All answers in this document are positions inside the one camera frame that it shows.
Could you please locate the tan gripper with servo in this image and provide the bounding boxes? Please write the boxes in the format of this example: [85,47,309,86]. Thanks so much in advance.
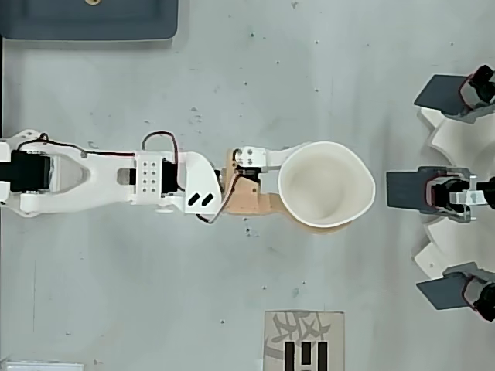
[218,141,353,235]

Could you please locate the black paper cup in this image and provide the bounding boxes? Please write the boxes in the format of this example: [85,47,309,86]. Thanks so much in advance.
[277,141,376,229]

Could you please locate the grey dispenser unit with plate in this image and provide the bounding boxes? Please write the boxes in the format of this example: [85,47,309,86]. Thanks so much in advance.
[385,165,495,223]
[413,64,495,124]
[415,261,495,323]

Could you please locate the cardboard card with black bars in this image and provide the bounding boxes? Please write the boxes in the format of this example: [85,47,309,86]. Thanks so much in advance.
[263,310,347,371]

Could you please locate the white round machine base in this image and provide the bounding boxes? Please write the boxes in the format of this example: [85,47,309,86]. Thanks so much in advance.
[411,106,495,279]

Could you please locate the dark grey plastic tray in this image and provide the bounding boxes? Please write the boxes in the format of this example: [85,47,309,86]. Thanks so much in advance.
[0,0,179,41]

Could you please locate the red black wrist cable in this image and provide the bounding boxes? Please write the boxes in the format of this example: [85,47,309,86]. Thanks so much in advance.
[194,181,234,226]

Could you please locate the red black looped cable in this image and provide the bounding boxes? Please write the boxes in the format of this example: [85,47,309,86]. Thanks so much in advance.
[141,131,186,193]

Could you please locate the red black arm cable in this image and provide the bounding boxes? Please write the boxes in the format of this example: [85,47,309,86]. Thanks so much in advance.
[17,133,137,158]

